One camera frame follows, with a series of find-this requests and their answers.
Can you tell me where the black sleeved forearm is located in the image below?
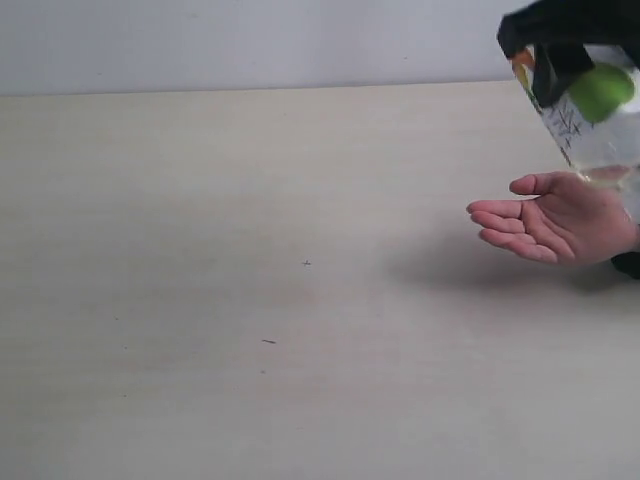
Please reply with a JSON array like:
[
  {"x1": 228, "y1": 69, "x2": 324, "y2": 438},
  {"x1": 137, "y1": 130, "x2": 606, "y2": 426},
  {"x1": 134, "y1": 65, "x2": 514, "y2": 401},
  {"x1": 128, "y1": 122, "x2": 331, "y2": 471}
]
[{"x1": 611, "y1": 251, "x2": 640, "y2": 280}]

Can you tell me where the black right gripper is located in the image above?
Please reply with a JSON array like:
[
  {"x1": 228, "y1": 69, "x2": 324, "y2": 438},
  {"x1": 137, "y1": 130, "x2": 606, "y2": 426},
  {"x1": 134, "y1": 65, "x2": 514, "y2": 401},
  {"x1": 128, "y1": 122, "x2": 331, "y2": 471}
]
[{"x1": 497, "y1": 0, "x2": 639, "y2": 108}]

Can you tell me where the open bare palm hand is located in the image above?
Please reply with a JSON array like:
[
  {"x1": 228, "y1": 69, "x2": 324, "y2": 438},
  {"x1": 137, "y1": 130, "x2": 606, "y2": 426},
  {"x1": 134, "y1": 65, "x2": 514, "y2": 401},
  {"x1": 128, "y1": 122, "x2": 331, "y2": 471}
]
[{"x1": 467, "y1": 172, "x2": 639, "y2": 266}]

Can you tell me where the green apple label tea bottle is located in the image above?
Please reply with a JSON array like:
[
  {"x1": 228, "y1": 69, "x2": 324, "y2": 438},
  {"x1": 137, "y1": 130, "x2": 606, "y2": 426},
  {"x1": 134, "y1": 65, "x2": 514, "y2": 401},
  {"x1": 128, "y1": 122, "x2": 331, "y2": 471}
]
[{"x1": 511, "y1": 46, "x2": 639, "y2": 221}]

